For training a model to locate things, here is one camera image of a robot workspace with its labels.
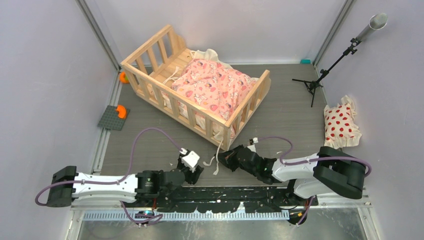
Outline small teal block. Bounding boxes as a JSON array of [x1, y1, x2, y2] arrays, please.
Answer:
[[300, 59, 312, 64]]

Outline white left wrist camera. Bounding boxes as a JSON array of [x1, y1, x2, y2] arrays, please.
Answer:
[[179, 148, 200, 173]]

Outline grey building block plate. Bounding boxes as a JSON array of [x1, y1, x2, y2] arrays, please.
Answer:
[[97, 105, 131, 131]]

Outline orange and green toy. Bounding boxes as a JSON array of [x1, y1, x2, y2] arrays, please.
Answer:
[[119, 71, 130, 84]]

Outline orange arch toy block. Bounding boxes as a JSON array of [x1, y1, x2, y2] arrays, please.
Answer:
[[115, 104, 128, 119]]

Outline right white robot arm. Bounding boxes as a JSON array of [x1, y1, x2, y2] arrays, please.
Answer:
[[217, 144, 372, 205]]

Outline white strawberry print pillow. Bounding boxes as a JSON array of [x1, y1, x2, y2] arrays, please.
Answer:
[[323, 95, 362, 149]]

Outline wooden slatted pet bed frame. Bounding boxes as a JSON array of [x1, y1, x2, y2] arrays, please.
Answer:
[[121, 25, 271, 150]]

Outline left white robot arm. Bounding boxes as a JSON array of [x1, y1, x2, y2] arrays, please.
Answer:
[[43, 152, 204, 208]]

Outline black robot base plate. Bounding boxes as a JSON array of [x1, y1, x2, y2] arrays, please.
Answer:
[[121, 186, 320, 215]]

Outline pink unicorn print cushion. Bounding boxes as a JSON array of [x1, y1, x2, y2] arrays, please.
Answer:
[[149, 48, 259, 176]]

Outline microphone on black stand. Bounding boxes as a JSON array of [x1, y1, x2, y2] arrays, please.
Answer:
[[292, 13, 388, 108]]

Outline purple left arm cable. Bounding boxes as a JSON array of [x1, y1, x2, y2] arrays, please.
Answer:
[[34, 127, 185, 227]]

